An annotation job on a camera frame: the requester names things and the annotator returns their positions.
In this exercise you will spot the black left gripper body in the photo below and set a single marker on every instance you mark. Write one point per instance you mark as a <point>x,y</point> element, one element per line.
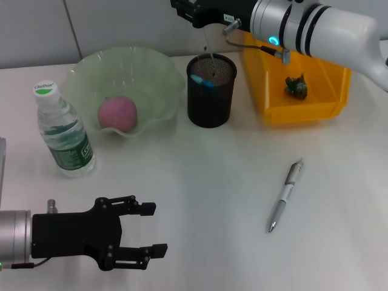
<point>75,233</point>

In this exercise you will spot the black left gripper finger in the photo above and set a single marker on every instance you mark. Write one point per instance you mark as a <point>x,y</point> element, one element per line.
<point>136,254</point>
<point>136,207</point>

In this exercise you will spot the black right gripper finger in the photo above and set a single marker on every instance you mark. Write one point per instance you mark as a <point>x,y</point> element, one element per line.
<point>182,3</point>
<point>188,14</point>

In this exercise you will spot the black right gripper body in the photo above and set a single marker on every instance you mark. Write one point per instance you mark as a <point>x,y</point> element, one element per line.
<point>224,9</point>

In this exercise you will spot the clear plastic ruler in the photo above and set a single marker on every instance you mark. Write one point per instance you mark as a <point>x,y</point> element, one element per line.
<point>209,45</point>

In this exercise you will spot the blue scissors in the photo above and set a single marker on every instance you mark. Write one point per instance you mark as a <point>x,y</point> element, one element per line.
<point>201,81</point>

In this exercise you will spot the clear water bottle green label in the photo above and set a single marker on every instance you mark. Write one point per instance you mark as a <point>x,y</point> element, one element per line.
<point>66,145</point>

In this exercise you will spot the pink peach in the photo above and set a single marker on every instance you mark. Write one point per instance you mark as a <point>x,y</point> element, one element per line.
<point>118,113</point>

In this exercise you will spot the green plastic wrapper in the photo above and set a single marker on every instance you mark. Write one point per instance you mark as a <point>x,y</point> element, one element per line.
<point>297,88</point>

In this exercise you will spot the silver grey pen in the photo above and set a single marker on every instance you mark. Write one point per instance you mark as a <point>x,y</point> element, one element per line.
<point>282,203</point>

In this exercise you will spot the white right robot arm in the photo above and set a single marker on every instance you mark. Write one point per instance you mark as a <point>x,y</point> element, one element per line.
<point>333,33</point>

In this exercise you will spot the green translucent wavy fruit plate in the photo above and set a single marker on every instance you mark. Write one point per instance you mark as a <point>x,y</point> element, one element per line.
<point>121,69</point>

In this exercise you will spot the black mesh pen holder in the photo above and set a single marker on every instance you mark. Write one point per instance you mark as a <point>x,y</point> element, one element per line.
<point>209,106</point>

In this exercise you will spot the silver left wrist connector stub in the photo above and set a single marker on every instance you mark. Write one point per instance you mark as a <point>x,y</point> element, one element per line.
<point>52,206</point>

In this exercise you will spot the yellow plastic bin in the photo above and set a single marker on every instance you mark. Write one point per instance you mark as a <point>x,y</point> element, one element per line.
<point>303,112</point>

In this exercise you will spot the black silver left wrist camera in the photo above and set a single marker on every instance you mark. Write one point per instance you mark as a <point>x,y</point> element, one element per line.
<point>2,169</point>

